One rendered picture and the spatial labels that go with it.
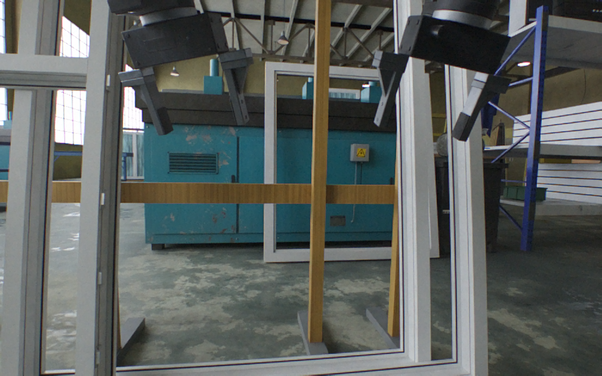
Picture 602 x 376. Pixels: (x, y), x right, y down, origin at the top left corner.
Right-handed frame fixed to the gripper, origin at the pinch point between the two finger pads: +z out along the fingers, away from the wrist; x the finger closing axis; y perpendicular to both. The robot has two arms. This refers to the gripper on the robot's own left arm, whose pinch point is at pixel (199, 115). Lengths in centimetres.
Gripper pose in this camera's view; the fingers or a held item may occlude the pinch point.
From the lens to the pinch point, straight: 51.0
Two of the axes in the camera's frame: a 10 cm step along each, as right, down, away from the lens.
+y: 1.3, -4.7, 8.7
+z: 1.6, 8.8, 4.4
